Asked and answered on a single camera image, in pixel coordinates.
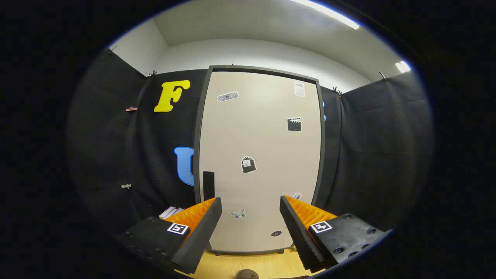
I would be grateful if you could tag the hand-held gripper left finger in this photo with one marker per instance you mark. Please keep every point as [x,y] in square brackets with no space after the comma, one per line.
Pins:
[203,236]

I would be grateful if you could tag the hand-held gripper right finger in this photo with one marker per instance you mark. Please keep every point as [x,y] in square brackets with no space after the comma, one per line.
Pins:
[300,240]

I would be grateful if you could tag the brown fuzzy shoe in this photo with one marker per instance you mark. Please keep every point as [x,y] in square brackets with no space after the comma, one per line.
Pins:
[248,274]

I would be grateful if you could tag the dark grey shoe cabinet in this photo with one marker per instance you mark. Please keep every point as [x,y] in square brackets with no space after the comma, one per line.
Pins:
[202,116]

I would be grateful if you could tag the white spine book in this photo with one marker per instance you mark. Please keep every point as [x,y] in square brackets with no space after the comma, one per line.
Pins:
[167,213]

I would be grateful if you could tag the black backdrop cloth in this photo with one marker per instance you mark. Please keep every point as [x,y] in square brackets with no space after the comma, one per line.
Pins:
[116,155]

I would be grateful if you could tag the black binder clip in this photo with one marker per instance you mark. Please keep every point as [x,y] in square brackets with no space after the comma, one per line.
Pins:
[382,75]
[335,90]
[112,49]
[152,73]

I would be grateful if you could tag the small ceiling light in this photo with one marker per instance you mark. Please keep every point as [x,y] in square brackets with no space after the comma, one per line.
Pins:
[403,66]

